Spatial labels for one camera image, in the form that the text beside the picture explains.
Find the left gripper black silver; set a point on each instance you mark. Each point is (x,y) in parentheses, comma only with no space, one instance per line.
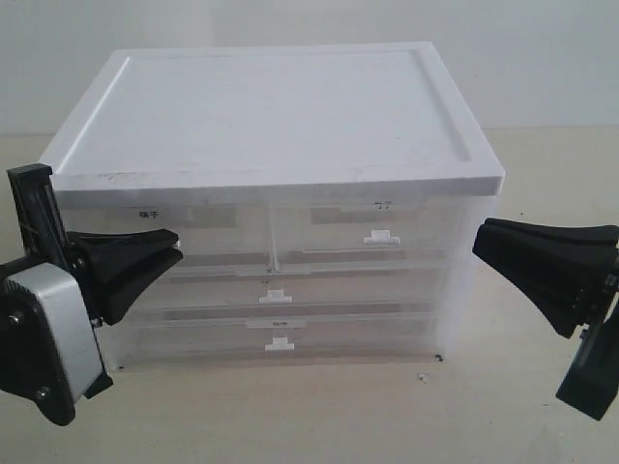
(49,352)

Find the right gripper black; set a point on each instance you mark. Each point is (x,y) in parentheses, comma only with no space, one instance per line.
(565,272)

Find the white plastic drawer cabinet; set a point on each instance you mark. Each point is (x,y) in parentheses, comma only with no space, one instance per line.
(276,126)

